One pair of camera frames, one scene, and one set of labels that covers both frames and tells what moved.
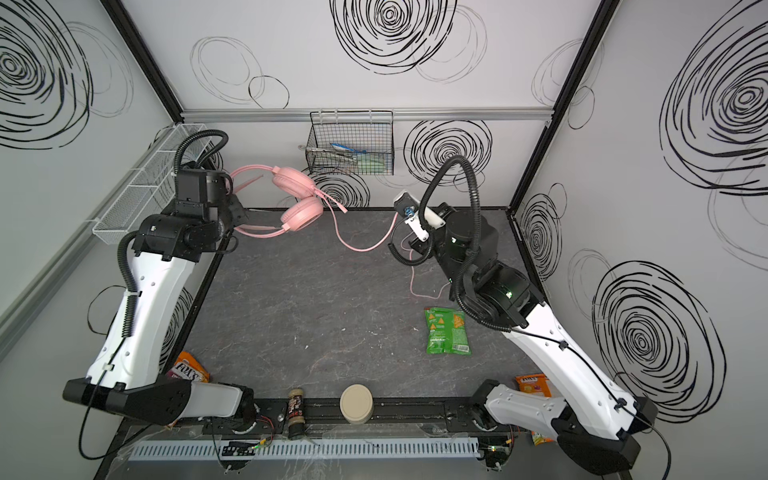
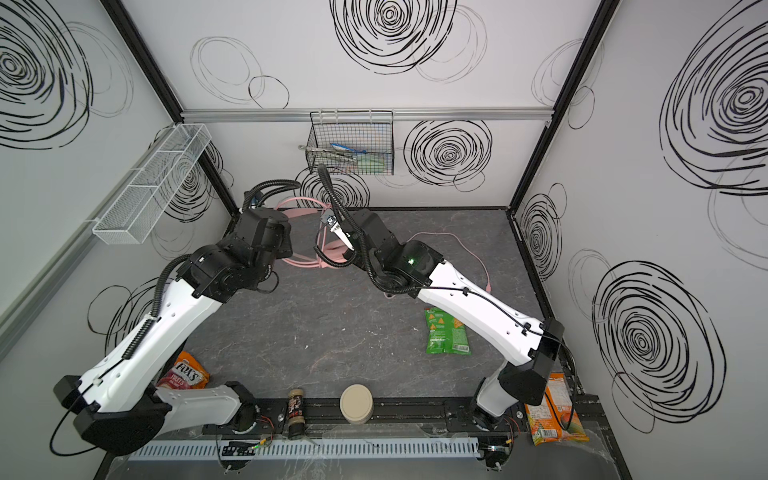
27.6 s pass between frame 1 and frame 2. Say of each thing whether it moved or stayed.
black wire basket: stayed
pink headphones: moved
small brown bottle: stayed
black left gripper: moved
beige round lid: stayed
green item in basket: stayed
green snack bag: stayed
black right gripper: moved
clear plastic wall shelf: stayed
